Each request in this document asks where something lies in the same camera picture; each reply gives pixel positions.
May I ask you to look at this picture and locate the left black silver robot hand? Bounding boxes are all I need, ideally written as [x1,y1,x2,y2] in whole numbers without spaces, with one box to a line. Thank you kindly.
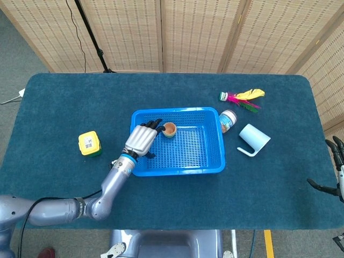
[122,118,164,162]

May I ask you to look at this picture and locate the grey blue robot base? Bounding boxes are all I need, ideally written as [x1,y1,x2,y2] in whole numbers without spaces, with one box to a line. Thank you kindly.
[101,230,234,258]

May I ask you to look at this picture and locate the white power adapter with cable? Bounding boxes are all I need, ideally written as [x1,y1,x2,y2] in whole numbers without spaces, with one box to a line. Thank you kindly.
[0,88,26,105]

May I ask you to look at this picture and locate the dark blue table carpet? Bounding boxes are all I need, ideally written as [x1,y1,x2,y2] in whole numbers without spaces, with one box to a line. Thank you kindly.
[0,73,335,231]

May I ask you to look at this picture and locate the white floor strip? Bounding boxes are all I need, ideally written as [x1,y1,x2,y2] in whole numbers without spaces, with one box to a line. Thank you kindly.
[231,230,239,258]

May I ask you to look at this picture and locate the black tripod stand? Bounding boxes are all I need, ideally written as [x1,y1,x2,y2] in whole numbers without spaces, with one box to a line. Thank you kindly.
[74,0,118,74]

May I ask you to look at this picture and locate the small orange stacking cups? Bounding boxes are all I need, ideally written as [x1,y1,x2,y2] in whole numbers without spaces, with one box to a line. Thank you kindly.
[162,122,177,139]

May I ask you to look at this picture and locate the colourful feather shuttlecock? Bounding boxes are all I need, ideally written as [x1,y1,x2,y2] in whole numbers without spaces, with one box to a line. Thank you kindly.
[219,88,266,113]

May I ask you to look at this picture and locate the clear jar with blue label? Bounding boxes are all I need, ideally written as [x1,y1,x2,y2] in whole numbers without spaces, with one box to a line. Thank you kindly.
[219,109,238,134]

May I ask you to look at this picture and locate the white mug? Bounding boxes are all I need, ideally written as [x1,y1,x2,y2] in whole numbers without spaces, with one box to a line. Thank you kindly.
[236,123,271,157]

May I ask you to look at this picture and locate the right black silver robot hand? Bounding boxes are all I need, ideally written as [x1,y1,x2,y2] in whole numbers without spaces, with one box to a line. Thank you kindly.
[307,135,344,204]

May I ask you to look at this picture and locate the green box with yellow lid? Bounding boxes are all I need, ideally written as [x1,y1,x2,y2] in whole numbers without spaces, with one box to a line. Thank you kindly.
[78,131,103,158]

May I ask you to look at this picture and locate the bamboo folding screen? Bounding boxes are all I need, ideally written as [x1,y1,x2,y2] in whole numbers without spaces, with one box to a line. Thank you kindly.
[0,0,344,173]

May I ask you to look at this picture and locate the yellow floor tape strip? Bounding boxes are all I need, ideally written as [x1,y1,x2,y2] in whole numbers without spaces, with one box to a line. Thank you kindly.
[263,230,275,258]

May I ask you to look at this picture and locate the thin black hanging cable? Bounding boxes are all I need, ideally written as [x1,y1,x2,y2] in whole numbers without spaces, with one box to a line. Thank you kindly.
[65,0,87,73]

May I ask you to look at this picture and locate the blue plastic mesh basket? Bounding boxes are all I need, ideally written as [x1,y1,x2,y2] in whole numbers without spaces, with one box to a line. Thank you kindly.
[131,106,226,177]

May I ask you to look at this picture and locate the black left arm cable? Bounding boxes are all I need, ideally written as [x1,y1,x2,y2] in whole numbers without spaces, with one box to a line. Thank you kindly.
[17,189,104,258]

